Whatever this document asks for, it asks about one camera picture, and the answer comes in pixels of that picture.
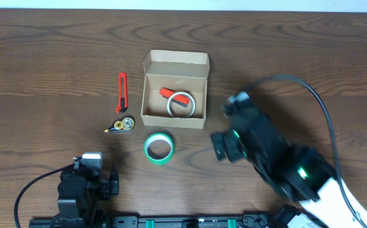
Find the white tape roll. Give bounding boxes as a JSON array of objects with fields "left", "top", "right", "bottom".
[{"left": 166, "top": 92, "right": 196, "bottom": 118}]

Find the red black stapler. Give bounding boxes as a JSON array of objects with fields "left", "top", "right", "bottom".
[{"left": 159, "top": 87, "right": 190, "bottom": 107}]

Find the red utility knife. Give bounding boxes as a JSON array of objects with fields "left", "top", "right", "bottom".
[{"left": 115, "top": 72, "right": 128, "bottom": 113}]

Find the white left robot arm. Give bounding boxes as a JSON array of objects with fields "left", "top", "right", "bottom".
[{"left": 49, "top": 164, "right": 120, "bottom": 228}]

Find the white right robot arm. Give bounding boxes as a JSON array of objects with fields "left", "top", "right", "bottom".
[{"left": 211, "top": 101, "right": 367, "bottom": 227}]

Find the yellow black correction tape dispenser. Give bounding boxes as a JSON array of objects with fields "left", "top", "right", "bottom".
[{"left": 104, "top": 115, "right": 135, "bottom": 133}]

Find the green tape roll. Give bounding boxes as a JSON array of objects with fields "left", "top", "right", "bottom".
[{"left": 143, "top": 133, "right": 174, "bottom": 165}]

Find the open cardboard box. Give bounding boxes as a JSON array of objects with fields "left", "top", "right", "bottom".
[{"left": 140, "top": 49, "right": 210, "bottom": 129}]

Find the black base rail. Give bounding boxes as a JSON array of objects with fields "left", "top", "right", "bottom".
[{"left": 28, "top": 213, "right": 285, "bottom": 228}]

